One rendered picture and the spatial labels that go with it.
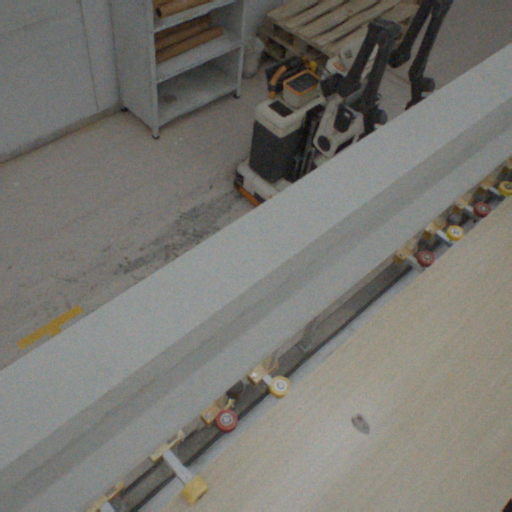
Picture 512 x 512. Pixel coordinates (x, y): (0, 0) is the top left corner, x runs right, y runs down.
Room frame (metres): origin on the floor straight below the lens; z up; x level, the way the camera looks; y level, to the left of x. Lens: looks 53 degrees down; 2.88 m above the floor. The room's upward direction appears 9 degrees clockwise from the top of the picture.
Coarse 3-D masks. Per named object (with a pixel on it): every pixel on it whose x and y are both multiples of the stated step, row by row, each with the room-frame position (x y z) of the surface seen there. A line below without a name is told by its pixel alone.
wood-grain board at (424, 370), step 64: (448, 256) 1.74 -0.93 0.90; (384, 320) 1.31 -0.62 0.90; (448, 320) 1.37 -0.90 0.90; (320, 384) 0.97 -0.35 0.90; (384, 384) 1.01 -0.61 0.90; (448, 384) 1.06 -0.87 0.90; (256, 448) 0.68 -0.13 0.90; (320, 448) 0.72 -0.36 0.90; (384, 448) 0.75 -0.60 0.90; (448, 448) 0.80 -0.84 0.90
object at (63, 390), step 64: (384, 128) 0.56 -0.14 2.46; (448, 128) 0.58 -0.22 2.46; (320, 192) 0.43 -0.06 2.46; (384, 192) 0.46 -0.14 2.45; (192, 256) 0.32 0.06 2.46; (256, 256) 0.33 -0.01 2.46; (320, 256) 0.38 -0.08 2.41; (128, 320) 0.24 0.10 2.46; (192, 320) 0.25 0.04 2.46; (0, 384) 0.16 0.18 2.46; (64, 384) 0.17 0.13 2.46; (128, 384) 0.18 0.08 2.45; (0, 448) 0.12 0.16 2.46; (64, 448) 0.13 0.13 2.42
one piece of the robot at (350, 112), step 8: (360, 88) 2.67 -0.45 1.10; (352, 96) 2.61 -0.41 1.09; (360, 96) 2.68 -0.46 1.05; (352, 104) 2.61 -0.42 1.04; (376, 104) 2.65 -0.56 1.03; (344, 112) 2.56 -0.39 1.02; (352, 112) 2.53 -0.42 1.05; (336, 120) 2.58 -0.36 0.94; (344, 120) 2.55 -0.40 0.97; (336, 128) 2.57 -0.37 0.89; (344, 128) 2.54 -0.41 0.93
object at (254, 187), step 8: (248, 160) 2.87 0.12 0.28; (320, 160) 2.98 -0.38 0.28; (328, 160) 3.00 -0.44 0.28; (240, 168) 2.79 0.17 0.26; (248, 168) 2.79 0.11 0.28; (312, 168) 2.90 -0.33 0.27; (240, 176) 2.79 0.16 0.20; (248, 176) 2.73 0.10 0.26; (256, 176) 2.73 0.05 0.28; (288, 176) 2.78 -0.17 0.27; (240, 184) 2.77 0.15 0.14; (248, 184) 2.72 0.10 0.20; (256, 184) 2.68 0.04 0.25; (264, 184) 2.66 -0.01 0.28; (272, 184) 2.67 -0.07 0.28; (280, 184) 2.68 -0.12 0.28; (288, 184) 2.70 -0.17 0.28; (240, 192) 2.75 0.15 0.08; (248, 192) 2.72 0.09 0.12; (256, 192) 2.66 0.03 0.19; (264, 192) 2.62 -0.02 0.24; (272, 192) 2.61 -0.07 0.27; (256, 200) 2.65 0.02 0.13; (264, 200) 2.61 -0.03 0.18
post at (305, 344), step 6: (318, 318) 1.22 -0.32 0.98; (312, 324) 1.21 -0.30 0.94; (306, 330) 1.22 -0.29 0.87; (312, 330) 1.21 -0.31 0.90; (306, 336) 1.22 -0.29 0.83; (312, 336) 1.23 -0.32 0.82; (300, 342) 1.23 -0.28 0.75; (306, 342) 1.21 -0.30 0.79; (300, 348) 1.22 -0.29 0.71; (306, 348) 1.21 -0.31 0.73
